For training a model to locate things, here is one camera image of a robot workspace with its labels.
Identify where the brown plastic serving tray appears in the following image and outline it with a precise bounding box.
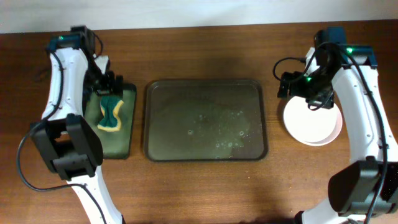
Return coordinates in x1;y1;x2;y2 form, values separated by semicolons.
143;79;269;162

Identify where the green and yellow sponge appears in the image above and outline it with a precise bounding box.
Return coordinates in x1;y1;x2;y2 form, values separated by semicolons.
97;95;124;132

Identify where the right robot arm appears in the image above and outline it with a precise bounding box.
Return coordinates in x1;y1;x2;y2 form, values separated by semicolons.
278;42;397;223

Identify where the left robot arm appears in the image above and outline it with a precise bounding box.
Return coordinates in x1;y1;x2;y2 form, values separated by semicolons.
27;32;125;223

